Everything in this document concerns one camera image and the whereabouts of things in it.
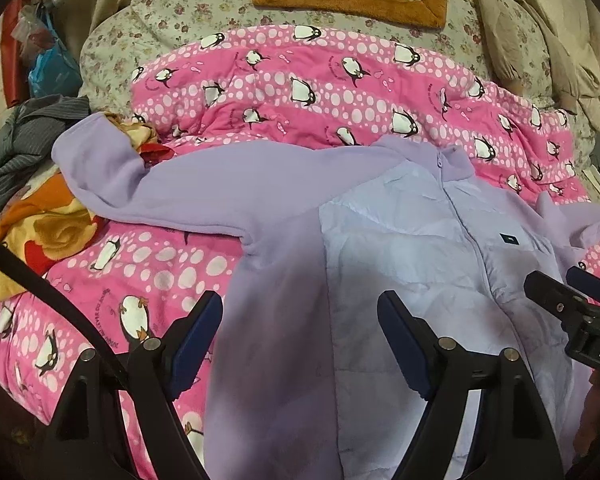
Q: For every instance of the lavender fleece jacket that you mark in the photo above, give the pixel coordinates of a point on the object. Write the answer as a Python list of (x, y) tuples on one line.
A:
[(303, 382)]

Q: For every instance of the grey striped garment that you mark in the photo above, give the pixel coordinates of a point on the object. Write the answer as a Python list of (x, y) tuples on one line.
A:
[(28, 135)]

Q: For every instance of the person's right hand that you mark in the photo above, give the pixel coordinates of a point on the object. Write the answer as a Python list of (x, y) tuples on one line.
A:
[(587, 437)]

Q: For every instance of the orange yellow floral cloth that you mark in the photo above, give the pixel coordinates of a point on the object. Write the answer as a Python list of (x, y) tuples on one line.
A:
[(47, 223)]

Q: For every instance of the beige garment pile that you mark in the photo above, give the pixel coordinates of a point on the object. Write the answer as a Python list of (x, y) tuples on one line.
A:
[(571, 31)]

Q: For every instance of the pink penguin quilt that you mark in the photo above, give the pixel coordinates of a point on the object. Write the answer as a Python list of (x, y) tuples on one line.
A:
[(312, 87)]

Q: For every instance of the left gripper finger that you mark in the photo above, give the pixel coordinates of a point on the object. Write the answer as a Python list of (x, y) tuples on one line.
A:
[(584, 282), (558, 299)]

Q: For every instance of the red cloth strip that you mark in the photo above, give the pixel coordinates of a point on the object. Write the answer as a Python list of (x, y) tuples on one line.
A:
[(14, 73)]

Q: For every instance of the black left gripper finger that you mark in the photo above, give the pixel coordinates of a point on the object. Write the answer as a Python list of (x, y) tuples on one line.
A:
[(513, 437), (87, 439)]

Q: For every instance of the blue plastic bag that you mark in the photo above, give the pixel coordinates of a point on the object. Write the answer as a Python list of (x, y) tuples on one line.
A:
[(55, 71)]

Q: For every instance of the floral beige bedspread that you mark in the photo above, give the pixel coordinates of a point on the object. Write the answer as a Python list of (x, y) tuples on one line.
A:
[(146, 29)]

